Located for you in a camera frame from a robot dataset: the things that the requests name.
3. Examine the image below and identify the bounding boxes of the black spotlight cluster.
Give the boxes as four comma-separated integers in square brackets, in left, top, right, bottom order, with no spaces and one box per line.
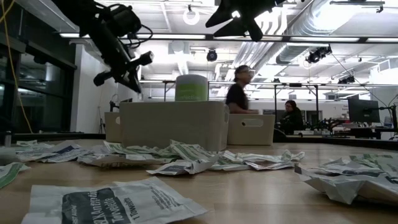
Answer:
[305,45,333,65]

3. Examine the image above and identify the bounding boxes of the seated person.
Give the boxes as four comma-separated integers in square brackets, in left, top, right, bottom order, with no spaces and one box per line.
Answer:
[278,99,305,135]

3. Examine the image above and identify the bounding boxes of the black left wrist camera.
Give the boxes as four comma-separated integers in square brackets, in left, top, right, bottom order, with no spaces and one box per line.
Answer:
[126,50,155,73]

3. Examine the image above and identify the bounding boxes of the yellow hanging cable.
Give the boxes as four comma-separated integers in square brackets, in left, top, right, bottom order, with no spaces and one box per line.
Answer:
[0,0,34,134]

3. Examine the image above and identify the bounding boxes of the silver ventilation duct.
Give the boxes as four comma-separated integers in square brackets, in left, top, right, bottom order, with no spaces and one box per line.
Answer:
[275,0,332,65]

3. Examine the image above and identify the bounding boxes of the overhead LED light bar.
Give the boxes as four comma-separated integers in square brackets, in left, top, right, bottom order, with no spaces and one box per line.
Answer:
[58,32,398,44]

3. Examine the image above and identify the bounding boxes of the grey plastic bin with slots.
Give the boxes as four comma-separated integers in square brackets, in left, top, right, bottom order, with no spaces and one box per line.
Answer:
[228,113,276,146]
[104,111,122,143]

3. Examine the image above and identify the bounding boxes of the wide grey plastic bin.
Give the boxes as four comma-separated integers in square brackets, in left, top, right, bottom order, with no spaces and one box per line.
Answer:
[119,100,230,152]

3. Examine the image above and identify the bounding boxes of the white ring light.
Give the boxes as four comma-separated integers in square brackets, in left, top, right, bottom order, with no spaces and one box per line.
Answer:
[182,4,201,26]

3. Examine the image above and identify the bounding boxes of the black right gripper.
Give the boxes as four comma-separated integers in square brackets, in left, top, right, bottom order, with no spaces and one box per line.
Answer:
[205,0,287,38]

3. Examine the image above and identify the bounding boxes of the green wipes canister white lid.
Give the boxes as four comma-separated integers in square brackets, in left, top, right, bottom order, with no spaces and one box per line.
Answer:
[174,73,209,102]

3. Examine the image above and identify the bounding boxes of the black metal table frame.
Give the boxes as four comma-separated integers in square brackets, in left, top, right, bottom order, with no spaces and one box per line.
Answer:
[273,82,320,125]

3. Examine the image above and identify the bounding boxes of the standing person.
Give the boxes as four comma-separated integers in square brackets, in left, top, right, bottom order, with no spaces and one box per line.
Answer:
[225,64,259,114]

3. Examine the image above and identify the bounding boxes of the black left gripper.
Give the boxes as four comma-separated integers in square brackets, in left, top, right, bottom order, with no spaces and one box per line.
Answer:
[79,17,143,94]

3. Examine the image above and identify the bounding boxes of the black computer monitor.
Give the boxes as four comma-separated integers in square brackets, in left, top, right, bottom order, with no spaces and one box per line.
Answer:
[347,98,381,124]

